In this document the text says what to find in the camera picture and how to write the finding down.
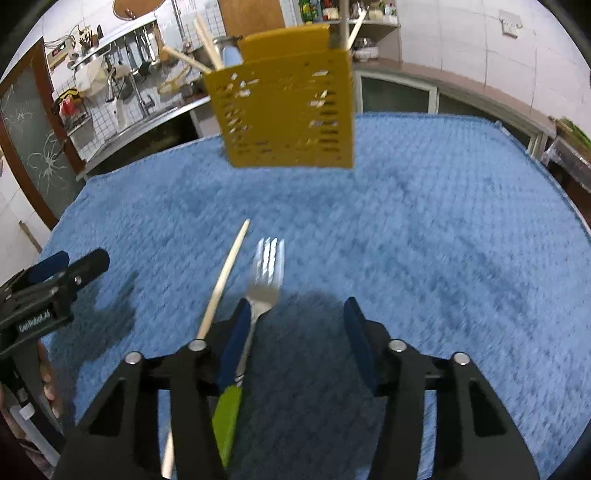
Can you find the person's left hand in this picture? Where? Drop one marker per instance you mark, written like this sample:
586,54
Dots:
29,394

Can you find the blue textured table cloth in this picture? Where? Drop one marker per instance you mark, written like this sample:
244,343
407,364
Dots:
445,231

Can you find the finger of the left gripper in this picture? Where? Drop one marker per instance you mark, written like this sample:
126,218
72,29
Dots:
64,286
40,272

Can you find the hanging utensil rack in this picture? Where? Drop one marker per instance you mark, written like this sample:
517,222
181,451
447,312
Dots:
119,62

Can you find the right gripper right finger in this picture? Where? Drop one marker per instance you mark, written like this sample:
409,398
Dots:
476,437

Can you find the white wall socket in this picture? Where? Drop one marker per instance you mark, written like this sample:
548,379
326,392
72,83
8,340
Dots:
511,24

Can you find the round woven tray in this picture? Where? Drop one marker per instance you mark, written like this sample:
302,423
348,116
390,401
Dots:
132,9

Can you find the yellow perforated utensil holder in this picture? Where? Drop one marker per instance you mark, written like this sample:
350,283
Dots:
290,102

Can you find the rectangular wooden cutting board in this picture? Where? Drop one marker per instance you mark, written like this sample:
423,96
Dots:
247,17

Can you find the corner wall shelf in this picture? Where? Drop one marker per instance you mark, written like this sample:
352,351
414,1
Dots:
364,21

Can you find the light blue plastic spoon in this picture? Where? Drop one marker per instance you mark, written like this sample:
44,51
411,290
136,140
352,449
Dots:
231,56

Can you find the green-handled metal fork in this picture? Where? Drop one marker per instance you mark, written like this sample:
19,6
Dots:
263,293

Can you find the wooden chopstick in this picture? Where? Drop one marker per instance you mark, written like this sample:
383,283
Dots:
187,59
207,40
205,324
344,24

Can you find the brown glass door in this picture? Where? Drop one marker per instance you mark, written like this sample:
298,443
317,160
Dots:
39,152

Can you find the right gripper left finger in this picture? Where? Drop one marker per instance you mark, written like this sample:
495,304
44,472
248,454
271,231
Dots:
117,437

